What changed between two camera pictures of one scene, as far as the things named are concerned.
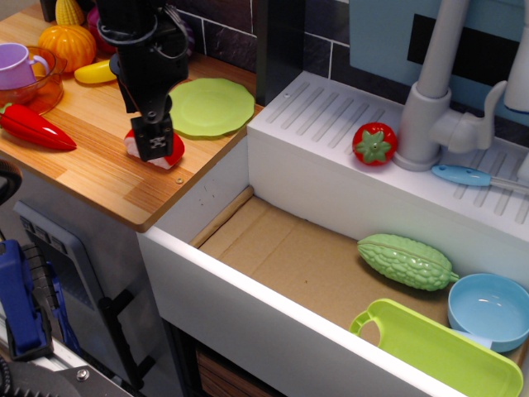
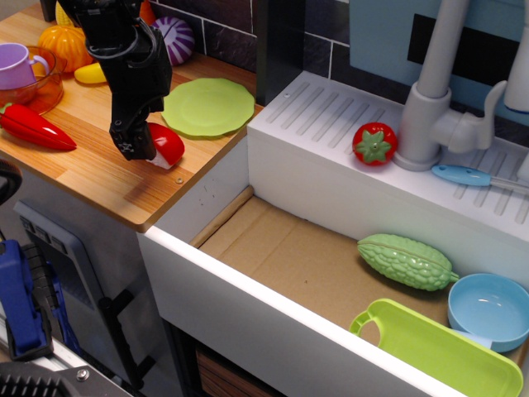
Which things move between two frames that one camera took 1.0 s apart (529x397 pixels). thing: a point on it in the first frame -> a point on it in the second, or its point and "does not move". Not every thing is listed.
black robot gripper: (148, 72) -> (140, 78)
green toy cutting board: (442, 356) does not move
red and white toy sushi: (131, 145) does not move
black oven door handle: (111, 308) does not move
